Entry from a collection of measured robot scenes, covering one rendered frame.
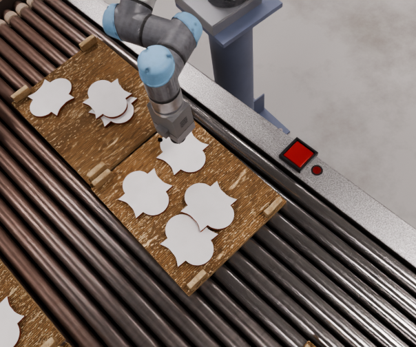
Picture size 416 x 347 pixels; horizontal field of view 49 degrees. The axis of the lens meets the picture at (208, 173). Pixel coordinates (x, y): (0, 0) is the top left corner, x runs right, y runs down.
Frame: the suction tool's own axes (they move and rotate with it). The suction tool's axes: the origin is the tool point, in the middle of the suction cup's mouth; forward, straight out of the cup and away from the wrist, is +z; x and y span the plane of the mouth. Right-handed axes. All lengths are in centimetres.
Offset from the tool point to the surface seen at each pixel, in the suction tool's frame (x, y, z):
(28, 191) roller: -35.4, -28.5, 10.8
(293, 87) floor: 96, -22, 103
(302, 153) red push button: 20.0, 26.5, 9.7
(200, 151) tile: 2.9, 4.0, 8.0
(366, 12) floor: 163, -19, 103
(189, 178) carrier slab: -5.0, 6.8, 9.0
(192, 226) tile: -15.3, 16.7, 8.0
